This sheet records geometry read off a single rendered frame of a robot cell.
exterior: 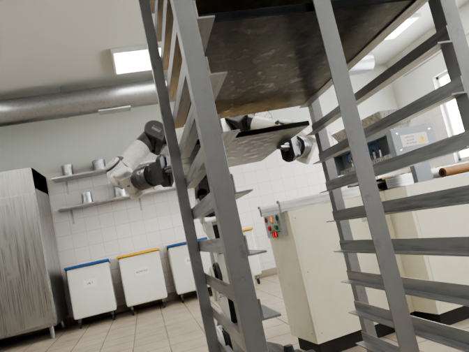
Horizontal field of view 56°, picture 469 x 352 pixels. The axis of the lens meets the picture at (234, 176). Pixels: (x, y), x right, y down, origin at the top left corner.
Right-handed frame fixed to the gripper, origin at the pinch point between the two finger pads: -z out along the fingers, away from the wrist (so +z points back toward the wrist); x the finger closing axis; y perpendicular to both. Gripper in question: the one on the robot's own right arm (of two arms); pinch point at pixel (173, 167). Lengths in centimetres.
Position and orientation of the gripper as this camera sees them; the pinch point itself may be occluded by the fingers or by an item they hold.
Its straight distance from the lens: 164.5
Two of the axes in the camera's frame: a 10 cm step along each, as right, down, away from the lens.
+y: 5.5, -0.2, 8.4
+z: -8.1, 2.4, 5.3
